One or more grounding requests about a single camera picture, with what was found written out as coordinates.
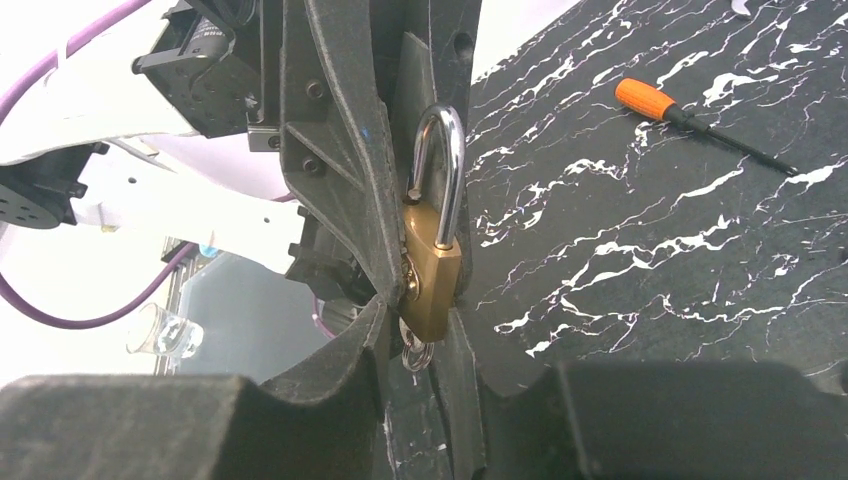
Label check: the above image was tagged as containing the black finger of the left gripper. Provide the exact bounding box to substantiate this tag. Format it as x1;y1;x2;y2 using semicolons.
425;1;482;299

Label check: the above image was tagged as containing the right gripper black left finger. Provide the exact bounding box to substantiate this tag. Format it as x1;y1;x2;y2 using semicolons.
1;298;391;479

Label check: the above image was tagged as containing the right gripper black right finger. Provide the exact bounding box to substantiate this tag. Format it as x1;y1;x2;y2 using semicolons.
434;312;847;479

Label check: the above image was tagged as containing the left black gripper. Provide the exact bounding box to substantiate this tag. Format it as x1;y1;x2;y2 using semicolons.
133;1;403;306

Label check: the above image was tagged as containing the brass padlock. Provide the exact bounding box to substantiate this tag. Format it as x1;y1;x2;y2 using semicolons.
399;104;465;343

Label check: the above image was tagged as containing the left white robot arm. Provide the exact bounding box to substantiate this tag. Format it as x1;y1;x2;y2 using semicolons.
1;1;481;328

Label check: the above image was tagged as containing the clear plastic cup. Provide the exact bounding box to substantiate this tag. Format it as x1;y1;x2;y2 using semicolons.
125;302;205;360

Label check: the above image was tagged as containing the orange handled screwdriver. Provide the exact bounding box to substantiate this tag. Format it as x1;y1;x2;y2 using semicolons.
614;78;800;177

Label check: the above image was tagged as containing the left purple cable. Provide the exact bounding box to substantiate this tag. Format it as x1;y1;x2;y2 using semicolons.
0;0;200;331

